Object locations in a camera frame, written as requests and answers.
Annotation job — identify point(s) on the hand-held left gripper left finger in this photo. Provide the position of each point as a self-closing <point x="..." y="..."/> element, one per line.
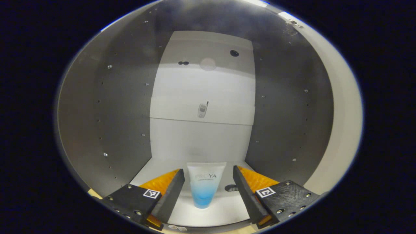
<point x="169" y="199"/>

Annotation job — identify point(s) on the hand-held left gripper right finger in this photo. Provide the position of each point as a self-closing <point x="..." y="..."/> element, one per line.
<point x="248" y="198"/>

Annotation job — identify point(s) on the blue white bottle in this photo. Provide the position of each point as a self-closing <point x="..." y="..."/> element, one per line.
<point x="205" y="188"/>

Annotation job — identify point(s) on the grey cabinet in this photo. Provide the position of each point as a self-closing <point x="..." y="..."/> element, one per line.
<point x="123" y="113"/>

